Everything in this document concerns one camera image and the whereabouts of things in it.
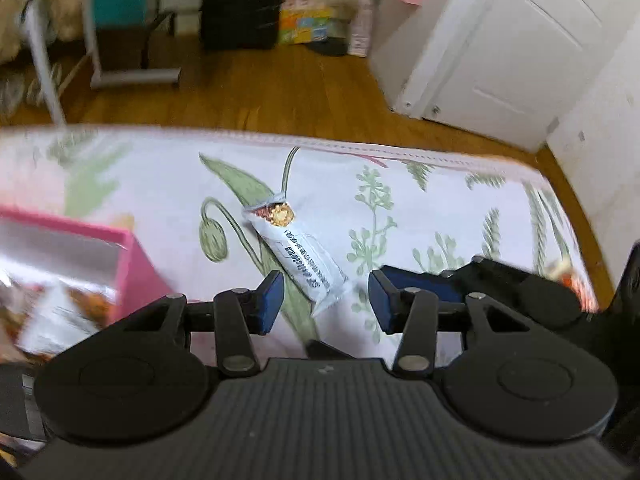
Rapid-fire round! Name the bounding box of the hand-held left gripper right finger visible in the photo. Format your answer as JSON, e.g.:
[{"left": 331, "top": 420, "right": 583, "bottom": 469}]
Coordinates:
[{"left": 368, "top": 269, "right": 531, "bottom": 380}]

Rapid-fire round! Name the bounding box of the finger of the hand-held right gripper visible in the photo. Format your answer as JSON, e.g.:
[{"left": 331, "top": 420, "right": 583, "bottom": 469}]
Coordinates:
[{"left": 382, "top": 256, "right": 586, "bottom": 330}]

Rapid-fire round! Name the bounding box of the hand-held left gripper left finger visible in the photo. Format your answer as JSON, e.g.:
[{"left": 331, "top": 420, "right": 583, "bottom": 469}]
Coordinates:
[{"left": 122, "top": 270, "right": 287, "bottom": 378}]

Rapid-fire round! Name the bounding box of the white snack bar packet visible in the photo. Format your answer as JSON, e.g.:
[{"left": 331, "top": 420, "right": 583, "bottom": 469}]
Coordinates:
[{"left": 241, "top": 190, "right": 353, "bottom": 317}]

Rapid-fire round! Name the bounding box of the pink cardboard box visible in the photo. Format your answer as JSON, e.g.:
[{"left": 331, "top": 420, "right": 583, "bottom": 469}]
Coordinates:
[{"left": 0, "top": 205, "right": 186, "bottom": 361}]

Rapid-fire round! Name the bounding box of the bag of round nut snacks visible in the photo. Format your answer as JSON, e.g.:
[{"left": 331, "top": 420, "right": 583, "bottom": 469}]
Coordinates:
[{"left": 0, "top": 267, "right": 118, "bottom": 361}]

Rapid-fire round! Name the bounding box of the small snack packet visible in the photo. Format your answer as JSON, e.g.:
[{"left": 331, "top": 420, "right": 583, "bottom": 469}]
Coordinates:
[{"left": 547, "top": 255, "right": 598, "bottom": 311}]

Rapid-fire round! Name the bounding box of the floral bedsheet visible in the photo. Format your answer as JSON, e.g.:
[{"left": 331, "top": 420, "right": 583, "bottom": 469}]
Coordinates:
[{"left": 0, "top": 127, "right": 601, "bottom": 366}]

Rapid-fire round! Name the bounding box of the white panelled door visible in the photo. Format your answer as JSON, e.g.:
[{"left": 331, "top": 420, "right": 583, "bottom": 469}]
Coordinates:
[{"left": 370, "top": 0, "right": 640, "bottom": 153}]

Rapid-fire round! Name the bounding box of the white rolling side table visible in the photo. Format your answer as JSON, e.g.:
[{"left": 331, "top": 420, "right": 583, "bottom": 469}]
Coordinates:
[{"left": 20, "top": 0, "right": 182, "bottom": 128}]

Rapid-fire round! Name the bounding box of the pink and white bottle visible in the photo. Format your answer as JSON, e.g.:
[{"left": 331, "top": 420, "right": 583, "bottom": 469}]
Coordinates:
[{"left": 347, "top": 0, "right": 375, "bottom": 57}]

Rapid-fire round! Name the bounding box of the colourful printed box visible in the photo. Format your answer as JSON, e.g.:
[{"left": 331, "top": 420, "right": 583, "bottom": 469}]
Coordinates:
[{"left": 277, "top": 2, "right": 333, "bottom": 46}]

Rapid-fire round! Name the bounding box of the beige fluffy blanket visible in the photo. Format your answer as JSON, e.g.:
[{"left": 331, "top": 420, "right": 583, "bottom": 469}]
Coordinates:
[{"left": 0, "top": 0, "right": 96, "bottom": 66}]

